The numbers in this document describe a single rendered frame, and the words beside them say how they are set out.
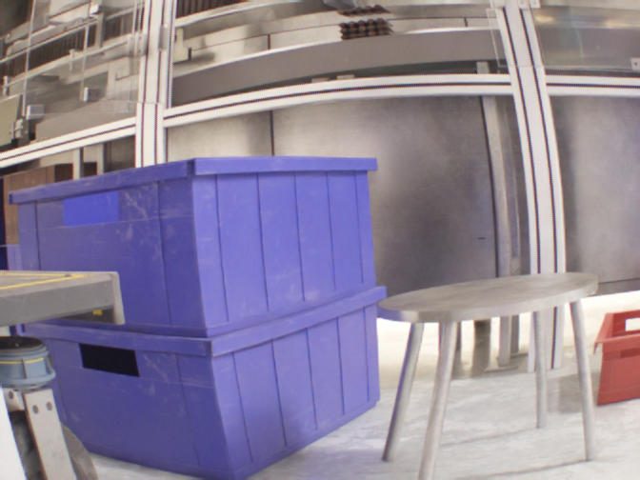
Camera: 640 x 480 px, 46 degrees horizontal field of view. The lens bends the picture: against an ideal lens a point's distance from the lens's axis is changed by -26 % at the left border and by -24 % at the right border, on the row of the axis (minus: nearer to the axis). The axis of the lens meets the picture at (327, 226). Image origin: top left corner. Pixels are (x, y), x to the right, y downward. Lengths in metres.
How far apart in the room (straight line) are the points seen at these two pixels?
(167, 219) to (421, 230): 1.06
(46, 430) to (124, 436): 0.46
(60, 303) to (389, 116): 1.49
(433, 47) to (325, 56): 0.24
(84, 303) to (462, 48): 1.23
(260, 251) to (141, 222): 0.19
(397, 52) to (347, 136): 0.37
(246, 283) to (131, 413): 0.27
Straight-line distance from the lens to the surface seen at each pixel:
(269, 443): 1.25
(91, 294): 0.78
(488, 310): 0.96
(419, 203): 2.11
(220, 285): 1.15
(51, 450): 0.82
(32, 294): 0.71
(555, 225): 1.72
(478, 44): 1.83
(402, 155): 2.12
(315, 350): 1.40
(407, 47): 1.87
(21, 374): 0.78
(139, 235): 1.15
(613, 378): 1.38
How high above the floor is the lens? 0.37
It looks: 2 degrees down
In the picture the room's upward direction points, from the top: 4 degrees counter-clockwise
